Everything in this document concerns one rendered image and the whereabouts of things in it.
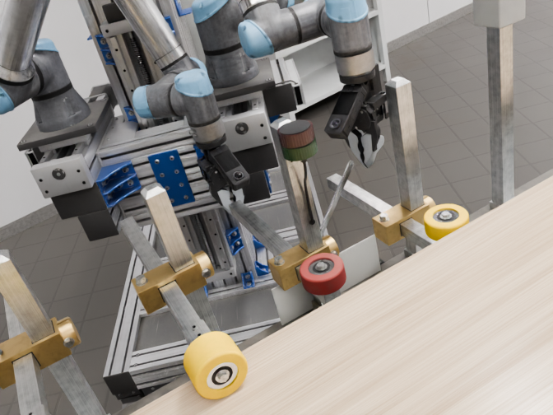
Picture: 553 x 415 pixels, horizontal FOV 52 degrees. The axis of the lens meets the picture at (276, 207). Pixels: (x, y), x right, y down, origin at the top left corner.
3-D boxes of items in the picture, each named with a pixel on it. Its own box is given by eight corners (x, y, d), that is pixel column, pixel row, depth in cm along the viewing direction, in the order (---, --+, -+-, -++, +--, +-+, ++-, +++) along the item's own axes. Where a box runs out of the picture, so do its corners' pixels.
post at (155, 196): (219, 383, 117) (137, 187, 92) (234, 375, 118) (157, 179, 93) (225, 394, 114) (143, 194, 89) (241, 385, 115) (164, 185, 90)
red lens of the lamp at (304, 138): (274, 141, 96) (271, 129, 95) (304, 128, 98) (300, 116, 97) (290, 151, 92) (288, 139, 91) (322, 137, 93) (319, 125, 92)
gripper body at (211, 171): (230, 169, 141) (216, 125, 134) (244, 180, 134) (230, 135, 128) (202, 181, 138) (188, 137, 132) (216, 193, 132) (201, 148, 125)
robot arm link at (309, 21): (280, 2, 116) (299, 9, 107) (328, -14, 118) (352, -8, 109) (288, 39, 120) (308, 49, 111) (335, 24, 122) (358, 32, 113)
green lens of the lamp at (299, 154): (277, 154, 98) (274, 142, 97) (306, 141, 100) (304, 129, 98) (294, 165, 93) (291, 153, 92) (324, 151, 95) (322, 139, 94)
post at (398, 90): (410, 274, 132) (383, 80, 107) (421, 268, 133) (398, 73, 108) (420, 282, 129) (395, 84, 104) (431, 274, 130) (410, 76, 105)
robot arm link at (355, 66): (358, 58, 105) (323, 56, 110) (361, 81, 107) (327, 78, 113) (380, 43, 109) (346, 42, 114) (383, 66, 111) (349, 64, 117)
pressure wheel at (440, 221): (428, 275, 108) (422, 226, 102) (429, 249, 114) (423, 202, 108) (472, 274, 105) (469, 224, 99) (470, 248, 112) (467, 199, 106)
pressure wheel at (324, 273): (303, 310, 107) (290, 263, 102) (337, 291, 110) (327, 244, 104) (325, 333, 101) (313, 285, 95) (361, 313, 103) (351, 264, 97)
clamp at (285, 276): (272, 279, 114) (267, 259, 111) (328, 249, 118) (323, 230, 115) (285, 293, 109) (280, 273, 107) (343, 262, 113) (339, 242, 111)
